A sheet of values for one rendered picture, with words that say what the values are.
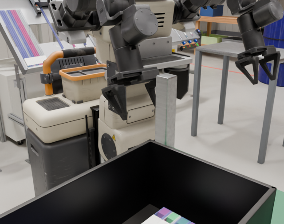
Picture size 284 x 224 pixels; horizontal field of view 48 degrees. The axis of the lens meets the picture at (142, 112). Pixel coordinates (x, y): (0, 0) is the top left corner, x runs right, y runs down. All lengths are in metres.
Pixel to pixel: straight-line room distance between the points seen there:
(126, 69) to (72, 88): 0.65
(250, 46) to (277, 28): 3.66
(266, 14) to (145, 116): 0.51
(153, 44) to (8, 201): 1.54
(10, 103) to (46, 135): 1.51
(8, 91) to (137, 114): 1.75
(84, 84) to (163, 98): 0.76
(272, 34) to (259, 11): 3.71
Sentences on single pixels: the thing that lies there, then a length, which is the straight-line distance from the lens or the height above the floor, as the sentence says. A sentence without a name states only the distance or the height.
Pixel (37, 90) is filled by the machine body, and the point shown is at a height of 0.45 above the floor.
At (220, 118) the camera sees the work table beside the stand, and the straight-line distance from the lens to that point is 3.24.
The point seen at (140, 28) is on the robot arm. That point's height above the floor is 1.18.
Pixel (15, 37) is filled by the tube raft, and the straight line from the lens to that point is 2.55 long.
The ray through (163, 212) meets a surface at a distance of 0.42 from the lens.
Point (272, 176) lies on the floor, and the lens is 2.52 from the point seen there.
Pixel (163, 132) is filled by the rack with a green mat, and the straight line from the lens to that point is 0.63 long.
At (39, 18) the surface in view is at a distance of 2.76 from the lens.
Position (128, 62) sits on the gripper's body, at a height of 1.10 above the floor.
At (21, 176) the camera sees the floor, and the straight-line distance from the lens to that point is 2.50.
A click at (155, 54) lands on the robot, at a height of 1.05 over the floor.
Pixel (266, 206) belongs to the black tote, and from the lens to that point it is 0.35.
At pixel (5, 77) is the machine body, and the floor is 0.61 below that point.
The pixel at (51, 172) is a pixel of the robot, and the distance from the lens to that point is 1.35.
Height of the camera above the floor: 1.25
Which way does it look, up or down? 21 degrees down
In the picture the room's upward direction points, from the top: straight up
